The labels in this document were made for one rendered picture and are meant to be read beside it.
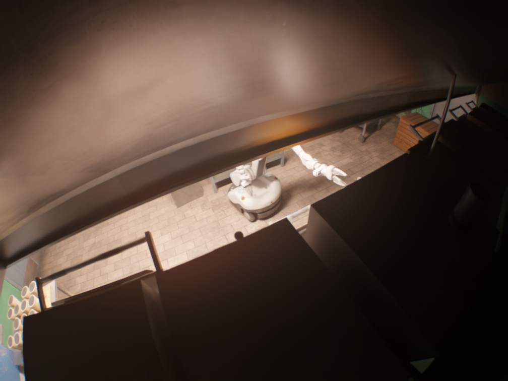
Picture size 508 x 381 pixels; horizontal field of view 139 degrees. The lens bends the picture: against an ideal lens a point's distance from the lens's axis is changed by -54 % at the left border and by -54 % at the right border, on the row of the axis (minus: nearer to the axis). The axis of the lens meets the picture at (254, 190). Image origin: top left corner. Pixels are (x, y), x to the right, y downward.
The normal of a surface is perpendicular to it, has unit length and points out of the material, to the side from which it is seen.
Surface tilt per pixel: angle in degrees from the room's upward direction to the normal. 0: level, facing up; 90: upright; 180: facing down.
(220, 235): 0
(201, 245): 0
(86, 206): 100
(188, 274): 0
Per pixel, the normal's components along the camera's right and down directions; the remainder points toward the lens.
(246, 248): -0.09, -0.72
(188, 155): 0.45, 0.70
